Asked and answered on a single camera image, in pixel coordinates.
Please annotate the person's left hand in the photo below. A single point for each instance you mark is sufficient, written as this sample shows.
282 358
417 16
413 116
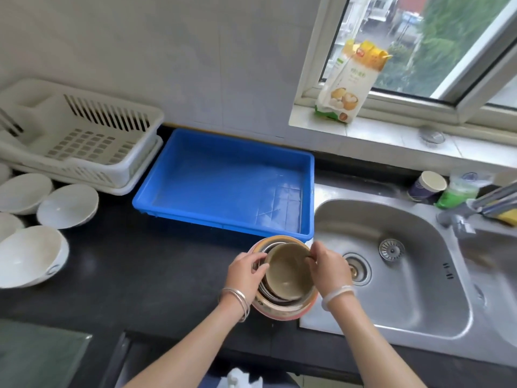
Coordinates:
244 276

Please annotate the person's right hand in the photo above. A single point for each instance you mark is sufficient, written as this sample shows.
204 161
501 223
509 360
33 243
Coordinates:
331 270

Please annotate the cream bowl with orange rim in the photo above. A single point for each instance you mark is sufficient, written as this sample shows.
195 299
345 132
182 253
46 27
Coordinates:
260 309

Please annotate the tan bowl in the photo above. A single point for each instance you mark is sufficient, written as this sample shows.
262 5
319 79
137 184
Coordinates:
288 274

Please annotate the pink rimmed elephant print bowl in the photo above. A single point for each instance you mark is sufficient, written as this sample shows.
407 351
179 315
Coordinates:
282 317

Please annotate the blue plastic tray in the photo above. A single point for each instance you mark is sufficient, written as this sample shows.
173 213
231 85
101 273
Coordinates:
226 177

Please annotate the white bowl with dark mark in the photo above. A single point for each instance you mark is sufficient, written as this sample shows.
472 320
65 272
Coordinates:
28 254

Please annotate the white plastic dish rack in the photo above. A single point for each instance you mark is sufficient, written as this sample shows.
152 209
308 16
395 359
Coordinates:
40 117

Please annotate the person's left forearm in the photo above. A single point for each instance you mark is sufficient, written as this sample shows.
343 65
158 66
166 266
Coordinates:
190 351

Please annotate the person's right forearm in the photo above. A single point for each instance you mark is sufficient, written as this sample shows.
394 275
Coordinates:
367 347

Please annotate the black countertop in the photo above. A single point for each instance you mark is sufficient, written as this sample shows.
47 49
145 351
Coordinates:
141 274

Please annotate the person's white shirt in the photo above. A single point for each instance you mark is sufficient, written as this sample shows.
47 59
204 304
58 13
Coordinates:
238 379

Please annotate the silver wrist bangle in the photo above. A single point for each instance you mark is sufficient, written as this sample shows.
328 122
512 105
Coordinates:
241 298

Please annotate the white jade bangle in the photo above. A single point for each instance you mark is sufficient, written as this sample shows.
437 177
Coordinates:
337 292

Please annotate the metal sink strainer plug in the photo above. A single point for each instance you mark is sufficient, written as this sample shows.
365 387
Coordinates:
392 250

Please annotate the stainless steel double sink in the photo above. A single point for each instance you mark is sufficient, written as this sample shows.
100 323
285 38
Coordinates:
424 299

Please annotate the purple paper cup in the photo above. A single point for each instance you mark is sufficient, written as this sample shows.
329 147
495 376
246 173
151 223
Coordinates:
422 191

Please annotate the chrome faucet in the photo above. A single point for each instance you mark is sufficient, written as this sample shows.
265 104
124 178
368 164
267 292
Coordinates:
456 216

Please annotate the white tiled window sill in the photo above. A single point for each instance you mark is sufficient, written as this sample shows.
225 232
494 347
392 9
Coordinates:
383 141

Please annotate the green detergent pouch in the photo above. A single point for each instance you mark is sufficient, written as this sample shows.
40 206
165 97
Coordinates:
454 197

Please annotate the white and yellow flour bag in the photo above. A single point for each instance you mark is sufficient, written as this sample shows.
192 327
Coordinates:
347 92

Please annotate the yellow sponge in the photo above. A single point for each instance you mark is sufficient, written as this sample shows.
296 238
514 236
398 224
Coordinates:
508 217

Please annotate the white window frame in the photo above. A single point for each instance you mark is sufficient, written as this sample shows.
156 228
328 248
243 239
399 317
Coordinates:
404 102

